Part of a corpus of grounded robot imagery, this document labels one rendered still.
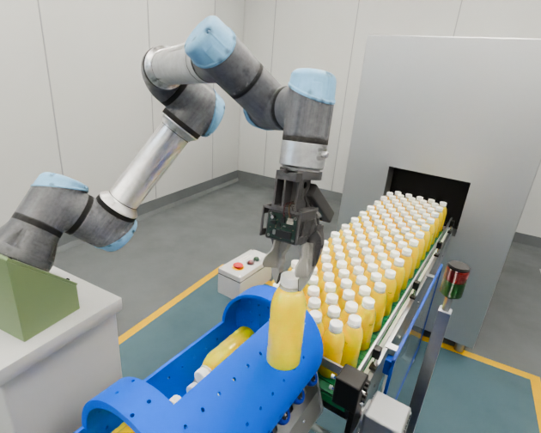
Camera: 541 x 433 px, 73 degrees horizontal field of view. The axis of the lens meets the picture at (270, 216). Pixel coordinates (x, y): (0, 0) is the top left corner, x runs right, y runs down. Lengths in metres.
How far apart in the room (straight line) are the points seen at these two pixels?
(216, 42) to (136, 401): 0.58
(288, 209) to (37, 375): 0.73
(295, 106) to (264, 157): 5.25
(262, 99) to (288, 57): 4.93
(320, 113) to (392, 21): 4.60
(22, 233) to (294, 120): 0.70
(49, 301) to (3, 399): 0.21
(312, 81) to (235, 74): 0.12
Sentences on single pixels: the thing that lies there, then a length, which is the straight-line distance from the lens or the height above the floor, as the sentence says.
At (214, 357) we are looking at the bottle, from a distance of 0.93.
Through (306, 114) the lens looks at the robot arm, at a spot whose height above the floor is 1.70.
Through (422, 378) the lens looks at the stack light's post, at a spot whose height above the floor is 0.83.
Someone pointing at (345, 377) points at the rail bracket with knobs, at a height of 1.00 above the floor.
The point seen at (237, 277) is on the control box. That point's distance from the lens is 1.25.
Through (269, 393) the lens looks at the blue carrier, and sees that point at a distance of 0.81.
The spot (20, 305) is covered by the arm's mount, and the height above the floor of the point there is 1.25.
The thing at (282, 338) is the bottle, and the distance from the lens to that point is 0.70.
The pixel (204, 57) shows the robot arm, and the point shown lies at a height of 1.77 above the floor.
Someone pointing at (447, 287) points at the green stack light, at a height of 1.19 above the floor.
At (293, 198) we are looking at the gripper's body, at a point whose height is 1.57.
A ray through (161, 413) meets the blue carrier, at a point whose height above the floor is 1.23.
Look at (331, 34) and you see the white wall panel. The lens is 5.35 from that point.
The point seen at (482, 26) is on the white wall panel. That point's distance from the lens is 5.05.
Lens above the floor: 1.76
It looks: 22 degrees down
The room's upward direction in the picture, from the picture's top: 5 degrees clockwise
